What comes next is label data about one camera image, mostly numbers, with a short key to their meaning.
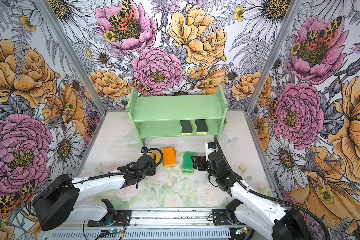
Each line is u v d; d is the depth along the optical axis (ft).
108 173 1.84
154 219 2.49
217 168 2.03
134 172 2.10
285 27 2.55
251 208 1.64
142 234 3.67
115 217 2.32
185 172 2.92
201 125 3.09
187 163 2.94
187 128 3.09
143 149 2.55
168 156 3.07
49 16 2.41
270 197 1.52
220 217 2.41
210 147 2.40
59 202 1.38
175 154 3.10
